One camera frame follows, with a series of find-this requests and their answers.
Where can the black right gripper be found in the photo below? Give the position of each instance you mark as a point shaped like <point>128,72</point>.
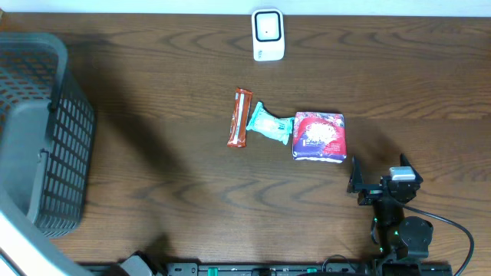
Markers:
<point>380,188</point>

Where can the red purple pad package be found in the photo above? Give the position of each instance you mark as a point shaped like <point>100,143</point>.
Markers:
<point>319,137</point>

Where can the mint green wipes packet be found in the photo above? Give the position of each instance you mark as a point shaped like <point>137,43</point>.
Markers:
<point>270,126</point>

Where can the orange snack bar wrapper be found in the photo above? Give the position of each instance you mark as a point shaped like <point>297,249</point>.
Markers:
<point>240,115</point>

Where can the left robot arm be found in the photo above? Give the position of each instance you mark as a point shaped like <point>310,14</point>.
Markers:
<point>26,251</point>

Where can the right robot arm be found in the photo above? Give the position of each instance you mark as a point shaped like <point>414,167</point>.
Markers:
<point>400,237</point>

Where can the grey plastic mesh basket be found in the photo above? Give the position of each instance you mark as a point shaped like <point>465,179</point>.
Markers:
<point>47,132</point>

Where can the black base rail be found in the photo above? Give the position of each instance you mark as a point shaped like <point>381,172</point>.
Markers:
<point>192,269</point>

